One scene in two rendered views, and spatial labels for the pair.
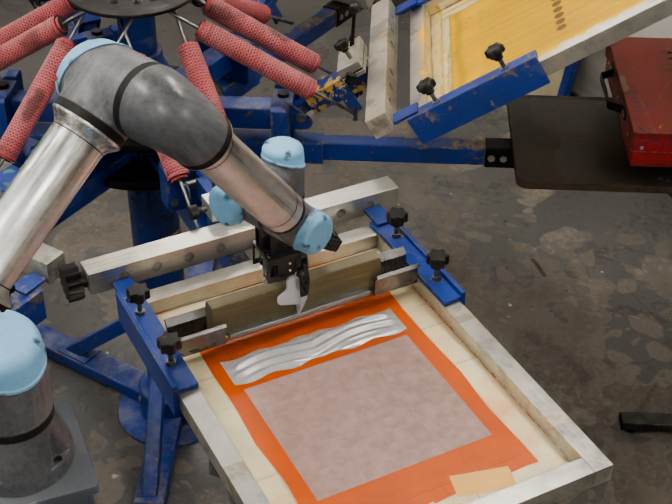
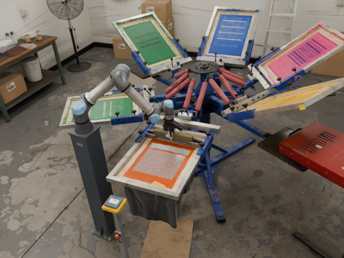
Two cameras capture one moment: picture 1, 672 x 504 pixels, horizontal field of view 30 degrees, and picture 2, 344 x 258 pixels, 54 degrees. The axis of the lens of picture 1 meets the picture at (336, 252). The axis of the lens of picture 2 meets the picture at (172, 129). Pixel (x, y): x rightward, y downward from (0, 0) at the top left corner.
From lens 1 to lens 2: 184 cm
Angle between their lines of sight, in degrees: 43
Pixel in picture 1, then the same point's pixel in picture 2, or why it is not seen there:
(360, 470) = (144, 170)
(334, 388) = (161, 156)
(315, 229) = (152, 117)
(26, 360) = (77, 109)
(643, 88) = (300, 135)
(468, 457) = (162, 180)
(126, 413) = not seen: hidden behind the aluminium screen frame
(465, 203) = not seen: hidden behind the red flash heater
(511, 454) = (169, 185)
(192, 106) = (119, 79)
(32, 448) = (79, 126)
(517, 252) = (322, 183)
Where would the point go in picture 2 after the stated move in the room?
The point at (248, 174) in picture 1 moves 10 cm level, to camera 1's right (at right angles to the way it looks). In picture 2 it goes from (133, 98) to (141, 103)
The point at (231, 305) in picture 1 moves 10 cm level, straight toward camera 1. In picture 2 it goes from (157, 131) to (148, 136)
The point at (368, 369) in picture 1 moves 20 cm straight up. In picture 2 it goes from (171, 157) to (169, 137)
